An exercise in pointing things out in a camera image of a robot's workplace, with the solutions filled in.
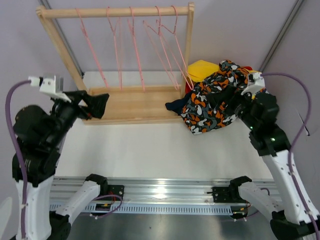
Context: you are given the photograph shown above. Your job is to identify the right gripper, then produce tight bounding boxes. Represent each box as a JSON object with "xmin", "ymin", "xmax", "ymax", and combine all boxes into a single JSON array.
[{"xmin": 205, "ymin": 84, "xmax": 260, "ymax": 131}]

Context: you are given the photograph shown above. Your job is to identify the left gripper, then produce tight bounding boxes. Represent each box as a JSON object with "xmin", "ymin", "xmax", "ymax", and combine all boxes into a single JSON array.
[{"xmin": 47, "ymin": 88, "xmax": 110, "ymax": 147}]

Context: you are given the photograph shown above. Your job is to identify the black orange camouflage shorts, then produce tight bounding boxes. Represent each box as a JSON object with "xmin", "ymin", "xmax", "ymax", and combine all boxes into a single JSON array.
[{"xmin": 180, "ymin": 60, "xmax": 252, "ymax": 135}]

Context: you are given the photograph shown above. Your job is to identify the pink wire hanger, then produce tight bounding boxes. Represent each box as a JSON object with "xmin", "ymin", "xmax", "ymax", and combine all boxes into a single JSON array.
[
  {"xmin": 106, "ymin": 6, "xmax": 123, "ymax": 90},
  {"xmin": 75, "ymin": 8, "xmax": 108, "ymax": 88},
  {"xmin": 127, "ymin": 6, "xmax": 146, "ymax": 91},
  {"xmin": 156, "ymin": 2, "xmax": 194, "ymax": 93},
  {"xmin": 143, "ymin": 6, "xmax": 179, "ymax": 90}
]

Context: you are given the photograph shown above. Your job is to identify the yellow shorts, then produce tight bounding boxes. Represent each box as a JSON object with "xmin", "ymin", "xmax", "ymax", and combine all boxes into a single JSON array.
[{"xmin": 181, "ymin": 60, "xmax": 220, "ymax": 94}]

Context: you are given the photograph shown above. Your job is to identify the navy blue shorts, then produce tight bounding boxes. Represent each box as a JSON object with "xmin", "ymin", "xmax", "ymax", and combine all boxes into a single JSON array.
[{"xmin": 165, "ymin": 99, "xmax": 188, "ymax": 116}]

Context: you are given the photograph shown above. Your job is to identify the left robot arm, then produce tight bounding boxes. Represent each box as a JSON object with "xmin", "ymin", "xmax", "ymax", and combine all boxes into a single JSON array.
[{"xmin": 12, "ymin": 90, "xmax": 110, "ymax": 240}]

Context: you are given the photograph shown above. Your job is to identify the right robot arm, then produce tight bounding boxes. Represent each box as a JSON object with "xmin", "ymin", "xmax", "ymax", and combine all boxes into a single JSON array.
[{"xmin": 215, "ymin": 86, "xmax": 320, "ymax": 240}]

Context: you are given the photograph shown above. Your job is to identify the wooden clothes rack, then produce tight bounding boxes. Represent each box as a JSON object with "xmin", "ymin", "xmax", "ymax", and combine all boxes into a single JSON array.
[{"xmin": 36, "ymin": 5, "xmax": 187, "ymax": 125}]

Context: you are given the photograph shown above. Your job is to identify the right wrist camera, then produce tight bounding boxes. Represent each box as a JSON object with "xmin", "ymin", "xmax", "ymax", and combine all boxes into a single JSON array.
[{"xmin": 241, "ymin": 72, "xmax": 265, "ymax": 96}]

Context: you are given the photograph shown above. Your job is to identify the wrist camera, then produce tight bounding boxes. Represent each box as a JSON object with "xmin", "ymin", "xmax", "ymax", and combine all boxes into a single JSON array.
[
  {"xmin": 241, "ymin": 72, "xmax": 265, "ymax": 96},
  {"xmin": 28, "ymin": 75, "xmax": 72, "ymax": 103}
]

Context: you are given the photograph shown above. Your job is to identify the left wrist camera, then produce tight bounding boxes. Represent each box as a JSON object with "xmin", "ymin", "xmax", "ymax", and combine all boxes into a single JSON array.
[{"xmin": 28, "ymin": 75, "xmax": 72, "ymax": 103}]

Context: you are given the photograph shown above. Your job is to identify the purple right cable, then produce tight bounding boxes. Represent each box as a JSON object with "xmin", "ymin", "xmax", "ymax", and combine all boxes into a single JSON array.
[{"xmin": 259, "ymin": 72, "xmax": 320, "ymax": 240}]

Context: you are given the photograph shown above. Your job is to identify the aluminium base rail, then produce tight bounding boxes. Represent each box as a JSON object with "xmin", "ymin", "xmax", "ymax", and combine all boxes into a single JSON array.
[{"xmin": 50, "ymin": 176, "xmax": 282, "ymax": 205}]

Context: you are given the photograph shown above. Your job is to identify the slotted cable duct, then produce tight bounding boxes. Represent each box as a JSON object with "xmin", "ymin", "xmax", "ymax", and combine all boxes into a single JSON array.
[{"xmin": 49, "ymin": 202, "xmax": 247, "ymax": 215}]

